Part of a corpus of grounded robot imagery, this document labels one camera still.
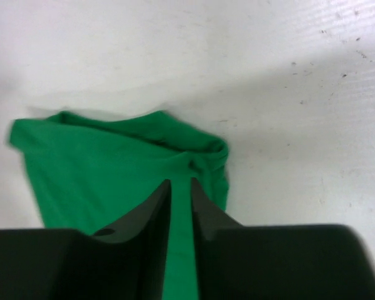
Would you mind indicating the green t-shirt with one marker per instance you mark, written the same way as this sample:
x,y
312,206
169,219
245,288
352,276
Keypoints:
x,y
86,173

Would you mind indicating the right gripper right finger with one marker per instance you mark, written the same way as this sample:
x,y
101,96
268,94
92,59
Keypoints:
x,y
314,261

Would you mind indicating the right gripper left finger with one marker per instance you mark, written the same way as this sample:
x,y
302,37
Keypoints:
x,y
124,260

